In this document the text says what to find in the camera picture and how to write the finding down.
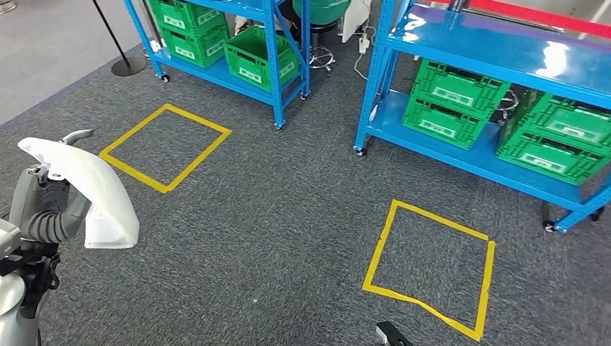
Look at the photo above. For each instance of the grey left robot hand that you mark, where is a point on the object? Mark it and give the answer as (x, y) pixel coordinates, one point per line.
(24, 196)

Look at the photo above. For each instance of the white curved plastic fender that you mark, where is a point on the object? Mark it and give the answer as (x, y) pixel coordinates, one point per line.
(105, 205)

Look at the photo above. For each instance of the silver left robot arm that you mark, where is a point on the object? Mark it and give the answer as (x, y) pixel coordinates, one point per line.
(52, 224)

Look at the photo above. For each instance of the blue metal shelf rack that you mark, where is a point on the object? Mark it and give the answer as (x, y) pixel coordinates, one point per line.
(501, 52)
(271, 57)

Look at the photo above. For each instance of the black stanchion pole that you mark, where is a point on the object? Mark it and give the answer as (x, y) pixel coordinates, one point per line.
(128, 67)

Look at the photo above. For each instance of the black stool chrome base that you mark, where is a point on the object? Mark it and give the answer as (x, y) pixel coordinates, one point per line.
(320, 28)

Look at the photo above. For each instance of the person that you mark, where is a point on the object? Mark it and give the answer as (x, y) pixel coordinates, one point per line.
(324, 7)

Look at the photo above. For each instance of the white power strip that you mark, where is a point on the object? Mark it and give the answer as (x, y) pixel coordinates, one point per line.
(364, 44)

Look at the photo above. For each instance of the white partition panel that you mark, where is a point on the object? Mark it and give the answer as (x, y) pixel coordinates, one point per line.
(353, 19)

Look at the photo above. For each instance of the kinked yellow floor tape square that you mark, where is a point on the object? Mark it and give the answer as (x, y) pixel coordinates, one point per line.
(439, 220)

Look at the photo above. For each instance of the red barrier belt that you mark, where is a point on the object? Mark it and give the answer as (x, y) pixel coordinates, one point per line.
(549, 16)

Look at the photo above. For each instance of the black robot wrist bracket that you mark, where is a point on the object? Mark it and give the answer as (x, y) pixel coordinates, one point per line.
(391, 336)

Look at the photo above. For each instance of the chrome stanchion post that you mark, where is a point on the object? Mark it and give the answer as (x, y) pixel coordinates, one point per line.
(459, 5)

